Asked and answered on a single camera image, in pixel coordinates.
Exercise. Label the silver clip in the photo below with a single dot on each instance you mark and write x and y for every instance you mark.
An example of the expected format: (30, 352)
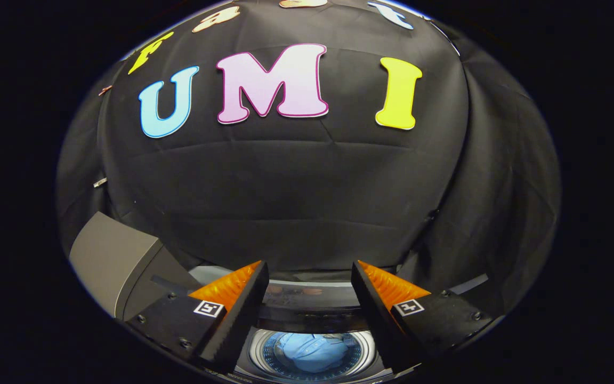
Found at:
(100, 182)

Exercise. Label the copper clip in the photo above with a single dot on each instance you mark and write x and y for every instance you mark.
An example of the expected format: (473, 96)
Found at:
(105, 90)

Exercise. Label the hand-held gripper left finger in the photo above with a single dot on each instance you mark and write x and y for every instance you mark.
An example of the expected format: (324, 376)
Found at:
(243, 314)

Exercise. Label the grey box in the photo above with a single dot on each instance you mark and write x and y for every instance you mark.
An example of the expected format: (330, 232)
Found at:
(110, 256)

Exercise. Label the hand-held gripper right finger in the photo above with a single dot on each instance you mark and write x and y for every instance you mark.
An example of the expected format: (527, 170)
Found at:
(376, 314)

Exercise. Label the light blue polo shirt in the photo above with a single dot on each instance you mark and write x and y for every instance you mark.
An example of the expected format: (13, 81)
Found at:
(312, 352)

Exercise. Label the black washing machine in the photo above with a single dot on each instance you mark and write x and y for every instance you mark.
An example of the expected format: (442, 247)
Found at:
(264, 352)

